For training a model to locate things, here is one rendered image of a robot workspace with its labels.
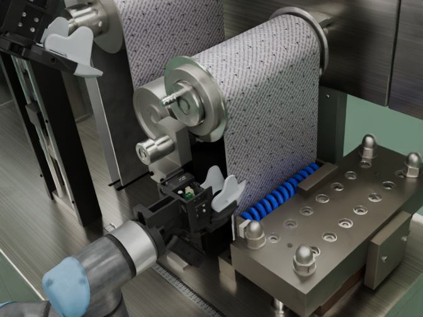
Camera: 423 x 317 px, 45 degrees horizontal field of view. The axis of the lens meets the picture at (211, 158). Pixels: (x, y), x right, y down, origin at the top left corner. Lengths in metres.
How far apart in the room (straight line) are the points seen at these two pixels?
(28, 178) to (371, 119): 2.23
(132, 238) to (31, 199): 0.59
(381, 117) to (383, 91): 2.19
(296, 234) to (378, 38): 0.37
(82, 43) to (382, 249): 0.58
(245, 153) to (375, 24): 0.32
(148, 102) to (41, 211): 0.44
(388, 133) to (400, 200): 2.10
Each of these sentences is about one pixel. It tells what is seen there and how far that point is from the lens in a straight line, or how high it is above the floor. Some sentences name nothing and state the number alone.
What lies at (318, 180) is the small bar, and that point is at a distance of 0.97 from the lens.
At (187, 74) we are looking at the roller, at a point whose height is 1.30.
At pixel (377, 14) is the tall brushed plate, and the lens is 0.95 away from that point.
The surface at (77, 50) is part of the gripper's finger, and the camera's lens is 0.66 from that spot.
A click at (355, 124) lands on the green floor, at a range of 3.11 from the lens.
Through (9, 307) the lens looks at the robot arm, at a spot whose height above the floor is 1.05.
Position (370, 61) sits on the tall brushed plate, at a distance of 0.99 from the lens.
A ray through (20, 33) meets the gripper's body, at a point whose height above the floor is 1.45.
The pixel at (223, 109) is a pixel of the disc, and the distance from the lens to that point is 0.77.
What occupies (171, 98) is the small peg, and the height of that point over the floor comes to 1.26.
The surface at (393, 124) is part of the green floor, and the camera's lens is 3.13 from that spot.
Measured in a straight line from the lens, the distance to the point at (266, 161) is 0.92.
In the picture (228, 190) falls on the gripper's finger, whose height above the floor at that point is 1.12.
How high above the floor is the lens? 1.65
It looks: 35 degrees down
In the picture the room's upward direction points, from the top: 7 degrees counter-clockwise
